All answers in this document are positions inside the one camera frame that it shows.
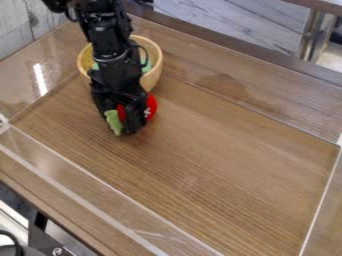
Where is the black metal table frame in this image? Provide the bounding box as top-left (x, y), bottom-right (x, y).
top-left (28, 210), bottom-right (88, 256)

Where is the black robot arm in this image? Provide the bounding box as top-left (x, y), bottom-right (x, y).
top-left (41, 0), bottom-right (149, 134)

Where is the red felt fruit green leaf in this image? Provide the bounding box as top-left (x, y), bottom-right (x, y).
top-left (105, 94), bottom-right (157, 136)

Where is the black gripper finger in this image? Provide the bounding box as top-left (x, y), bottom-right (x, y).
top-left (92, 92), bottom-right (117, 119)
top-left (124, 102), bottom-right (148, 134)

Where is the wooden bowl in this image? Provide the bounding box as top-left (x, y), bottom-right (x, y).
top-left (76, 35), bottom-right (163, 92)

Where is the black cable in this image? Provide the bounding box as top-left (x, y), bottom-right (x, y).
top-left (0, 229), bottom-right (24, 256)

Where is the clear acrylic tray wall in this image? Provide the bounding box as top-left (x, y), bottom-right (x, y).
top-left (0, 16), bottom-right (342, 256)

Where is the green rectangular block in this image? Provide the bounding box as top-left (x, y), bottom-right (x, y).
top-left (90, 61), bottom-right (152, 74)

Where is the metal table leg background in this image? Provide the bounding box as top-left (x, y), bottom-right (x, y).
top-left (298, 9), bottom-right (336, 63)

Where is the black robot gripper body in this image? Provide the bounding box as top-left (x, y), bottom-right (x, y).
top-left (88, 53), bottom-right (147, 107)

